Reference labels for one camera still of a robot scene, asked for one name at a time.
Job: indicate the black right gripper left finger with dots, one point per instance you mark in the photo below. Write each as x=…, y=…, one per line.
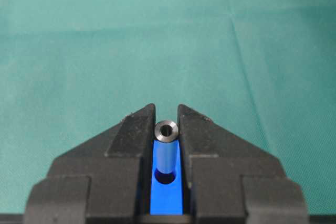
x=106, y=179

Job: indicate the blue plastic gear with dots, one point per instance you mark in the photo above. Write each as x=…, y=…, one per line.
x=166, y=199

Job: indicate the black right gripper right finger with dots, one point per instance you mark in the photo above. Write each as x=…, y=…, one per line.
x=230, y=180

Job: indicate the green table mat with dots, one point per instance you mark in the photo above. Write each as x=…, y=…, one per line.
x=262, y=69

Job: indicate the grey metal shaft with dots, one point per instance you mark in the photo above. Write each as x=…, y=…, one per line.
x=166, y=134

